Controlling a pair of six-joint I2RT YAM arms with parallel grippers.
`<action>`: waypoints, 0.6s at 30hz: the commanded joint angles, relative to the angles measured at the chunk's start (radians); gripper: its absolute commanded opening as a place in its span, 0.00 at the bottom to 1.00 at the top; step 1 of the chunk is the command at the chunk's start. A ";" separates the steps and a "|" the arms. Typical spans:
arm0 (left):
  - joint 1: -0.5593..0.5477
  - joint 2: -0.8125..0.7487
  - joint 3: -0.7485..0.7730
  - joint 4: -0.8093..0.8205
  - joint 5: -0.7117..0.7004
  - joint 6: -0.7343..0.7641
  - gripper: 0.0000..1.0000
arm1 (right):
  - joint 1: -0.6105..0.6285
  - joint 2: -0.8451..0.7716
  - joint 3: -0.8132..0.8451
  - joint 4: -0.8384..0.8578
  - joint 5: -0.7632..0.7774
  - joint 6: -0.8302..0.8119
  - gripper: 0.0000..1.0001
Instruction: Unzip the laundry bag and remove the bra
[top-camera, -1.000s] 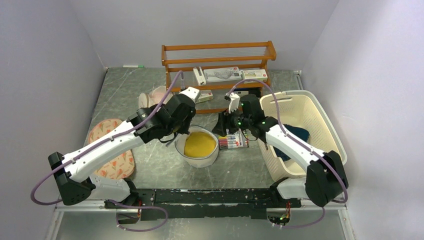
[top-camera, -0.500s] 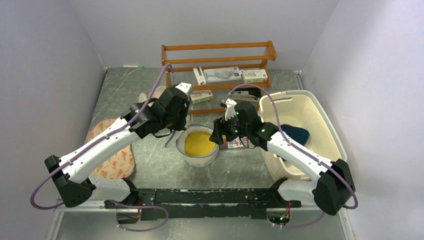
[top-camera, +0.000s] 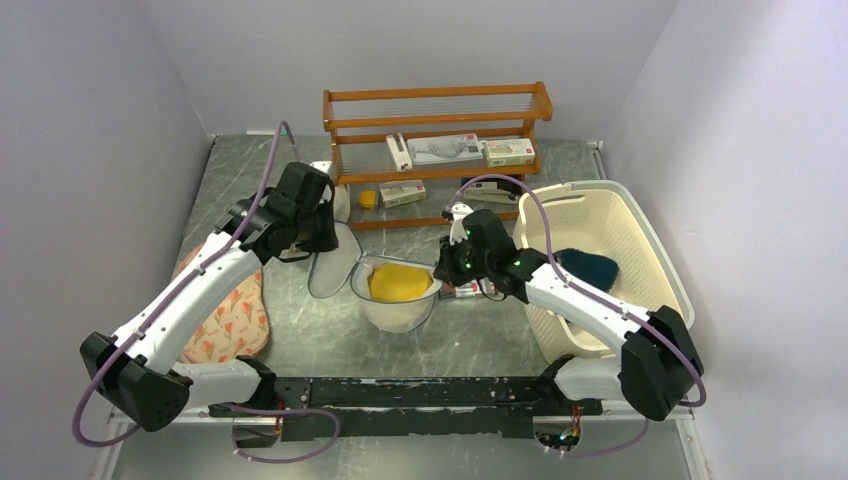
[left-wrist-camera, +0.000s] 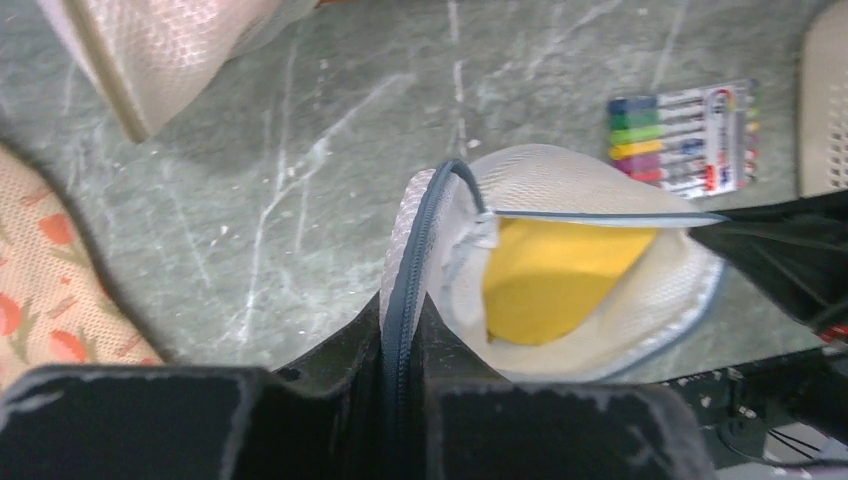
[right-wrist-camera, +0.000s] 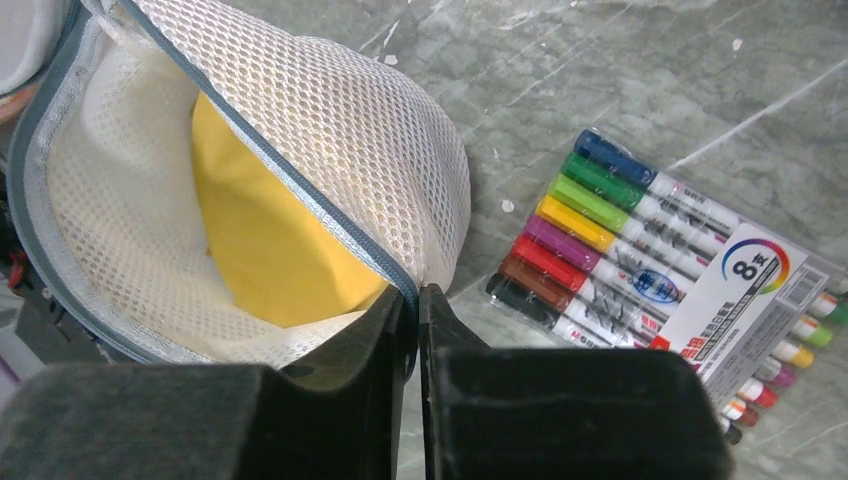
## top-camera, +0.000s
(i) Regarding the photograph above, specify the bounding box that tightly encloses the green white marker pen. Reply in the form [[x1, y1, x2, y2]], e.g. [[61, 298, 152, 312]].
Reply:
[[245, 128, 288, 136]]

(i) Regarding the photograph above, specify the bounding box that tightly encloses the cream plastic laundry basket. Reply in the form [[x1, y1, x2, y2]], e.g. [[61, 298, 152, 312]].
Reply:
[[512, 180, 695, 328]]

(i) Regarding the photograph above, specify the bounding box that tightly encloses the orange wooden shelf rack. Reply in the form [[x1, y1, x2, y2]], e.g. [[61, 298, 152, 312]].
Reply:
[[322, 81, 554, 200]]

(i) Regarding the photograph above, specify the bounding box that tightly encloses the dark blue garment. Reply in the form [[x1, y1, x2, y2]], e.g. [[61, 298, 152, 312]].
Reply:
[[555, 248, 620, 292]]

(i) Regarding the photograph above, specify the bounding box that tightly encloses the flat white patterned box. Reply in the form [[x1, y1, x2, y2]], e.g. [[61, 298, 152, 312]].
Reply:
[[406, 133, 484, 166]]

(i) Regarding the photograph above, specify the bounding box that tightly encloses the blue white stapler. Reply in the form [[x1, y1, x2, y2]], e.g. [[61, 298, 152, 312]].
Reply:
[[462, 176, 524, 205]]

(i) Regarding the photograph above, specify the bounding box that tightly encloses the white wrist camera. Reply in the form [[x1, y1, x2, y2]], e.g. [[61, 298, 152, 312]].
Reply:
[[309, 160, 337, 178], [443, 202, 473, 246]]

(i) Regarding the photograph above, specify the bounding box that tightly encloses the black base frame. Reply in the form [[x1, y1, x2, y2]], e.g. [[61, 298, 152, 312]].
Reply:
[[210, 376, 604, 442]]

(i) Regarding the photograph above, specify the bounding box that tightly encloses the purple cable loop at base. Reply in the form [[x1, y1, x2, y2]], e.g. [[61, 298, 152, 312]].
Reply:
[[215, 402, 342, 465]]

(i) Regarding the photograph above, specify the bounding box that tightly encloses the pink mesh laundry bag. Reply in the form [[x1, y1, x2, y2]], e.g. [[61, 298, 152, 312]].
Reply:
[[333, 185, 351, 223]]

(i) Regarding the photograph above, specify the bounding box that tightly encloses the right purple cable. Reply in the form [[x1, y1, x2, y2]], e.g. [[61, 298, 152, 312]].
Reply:
[[445, 174, 708, 408]]

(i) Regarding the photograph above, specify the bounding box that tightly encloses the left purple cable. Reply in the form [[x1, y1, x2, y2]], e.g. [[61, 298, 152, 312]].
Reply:
[[71, 120, 301, 448]]

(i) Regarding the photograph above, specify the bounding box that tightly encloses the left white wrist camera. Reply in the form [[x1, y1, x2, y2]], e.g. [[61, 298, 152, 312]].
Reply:
[[309, 160, 337, 178]]

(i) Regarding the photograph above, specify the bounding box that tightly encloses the coloured marker pack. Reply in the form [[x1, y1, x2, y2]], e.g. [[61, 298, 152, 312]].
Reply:
[[438, 279, 497, 299]]

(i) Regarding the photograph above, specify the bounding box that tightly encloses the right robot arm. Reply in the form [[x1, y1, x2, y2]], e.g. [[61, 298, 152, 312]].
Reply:
[[434, 204, 706, 421]]

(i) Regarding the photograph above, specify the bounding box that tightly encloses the small white box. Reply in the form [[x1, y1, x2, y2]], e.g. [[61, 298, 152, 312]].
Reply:
[[378, 180, 427, 208]]

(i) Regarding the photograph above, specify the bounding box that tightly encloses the round white mesh laundry bag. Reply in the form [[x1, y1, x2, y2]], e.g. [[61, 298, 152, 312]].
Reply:
[[307, 222, 443, 333]]

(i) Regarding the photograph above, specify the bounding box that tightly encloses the yellow small block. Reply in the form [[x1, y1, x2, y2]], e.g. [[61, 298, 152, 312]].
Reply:
[[358, 190, 379, 210]]

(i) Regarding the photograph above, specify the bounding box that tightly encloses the yellow bra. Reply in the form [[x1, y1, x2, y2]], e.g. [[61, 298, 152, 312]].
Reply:
[[368, 263, 433, 303]]

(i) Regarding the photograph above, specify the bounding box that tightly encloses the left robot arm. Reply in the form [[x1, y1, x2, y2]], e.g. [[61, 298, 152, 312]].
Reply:
[[80, 161, 338, 432]]

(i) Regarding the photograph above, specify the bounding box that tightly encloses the green white box on shelf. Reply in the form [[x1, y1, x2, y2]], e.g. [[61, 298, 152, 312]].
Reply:
[[481, 138, 536, 167]]

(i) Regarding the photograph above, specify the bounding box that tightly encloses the floral pink oval pad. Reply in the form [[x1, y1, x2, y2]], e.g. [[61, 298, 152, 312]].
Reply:
[[180, 269, 271, 364]]

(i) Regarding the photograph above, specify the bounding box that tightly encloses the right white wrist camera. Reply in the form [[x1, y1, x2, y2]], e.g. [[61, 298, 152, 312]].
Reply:
[[443, 202, 473, 246]]

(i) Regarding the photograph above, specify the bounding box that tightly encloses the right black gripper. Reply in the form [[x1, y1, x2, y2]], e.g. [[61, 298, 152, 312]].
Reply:
[[434, 231, 493, 288]]

